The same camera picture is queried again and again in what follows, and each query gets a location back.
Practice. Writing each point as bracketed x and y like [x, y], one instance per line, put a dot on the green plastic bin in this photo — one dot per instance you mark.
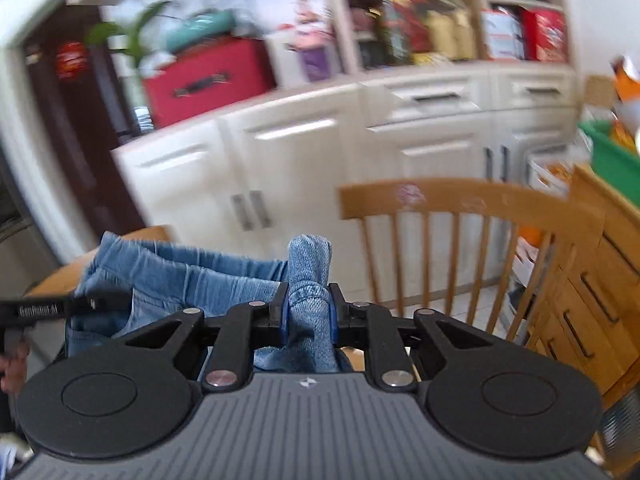
[611, 161]

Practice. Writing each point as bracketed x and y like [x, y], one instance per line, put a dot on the white cabinet with drawers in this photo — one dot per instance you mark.
[249, 177]

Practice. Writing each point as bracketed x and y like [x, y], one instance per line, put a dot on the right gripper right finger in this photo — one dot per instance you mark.
[372, 329]

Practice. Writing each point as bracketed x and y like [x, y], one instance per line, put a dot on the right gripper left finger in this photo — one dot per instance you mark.
[235, 337]

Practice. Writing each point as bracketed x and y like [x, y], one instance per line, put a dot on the wooden chair with sticker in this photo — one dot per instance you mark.
[441, 236]

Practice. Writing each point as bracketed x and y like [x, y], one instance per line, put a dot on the blue denim jeans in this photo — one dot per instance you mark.
[164, 278]

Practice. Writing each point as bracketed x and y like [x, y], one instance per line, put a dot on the person's left hand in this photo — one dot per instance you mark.
[14, 368]

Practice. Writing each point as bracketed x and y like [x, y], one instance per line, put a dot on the green potted plant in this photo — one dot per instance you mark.
[129, 40]

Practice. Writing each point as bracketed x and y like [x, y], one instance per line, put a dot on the red storage box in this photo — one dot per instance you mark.
[213, 77]

